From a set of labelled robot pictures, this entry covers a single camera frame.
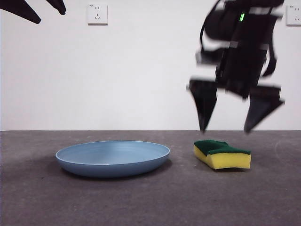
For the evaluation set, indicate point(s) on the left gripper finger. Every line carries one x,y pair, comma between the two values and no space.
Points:
58,5
21,10

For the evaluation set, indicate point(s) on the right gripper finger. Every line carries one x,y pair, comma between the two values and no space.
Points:
258,108
204,101

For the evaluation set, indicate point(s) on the yellow sponge with green pad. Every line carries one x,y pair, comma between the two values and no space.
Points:
225,161

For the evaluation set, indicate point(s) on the blue round plate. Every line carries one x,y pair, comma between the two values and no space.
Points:
113,167

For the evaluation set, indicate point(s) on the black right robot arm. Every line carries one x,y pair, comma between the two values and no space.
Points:
254,26

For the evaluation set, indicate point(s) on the white wall socket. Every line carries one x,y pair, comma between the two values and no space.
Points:
97,14
294,16

